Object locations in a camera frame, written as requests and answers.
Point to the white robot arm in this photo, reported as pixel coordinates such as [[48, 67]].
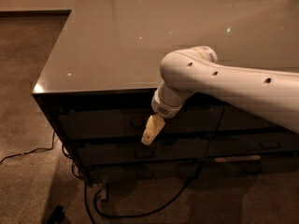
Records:
[[271, 95]]

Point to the grey cabinet with glossy top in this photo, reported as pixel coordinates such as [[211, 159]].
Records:
[[108, 55]]

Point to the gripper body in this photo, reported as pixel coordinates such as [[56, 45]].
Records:
[[163, 108]]

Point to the black object on floor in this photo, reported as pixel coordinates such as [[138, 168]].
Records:
[[57, 216]]

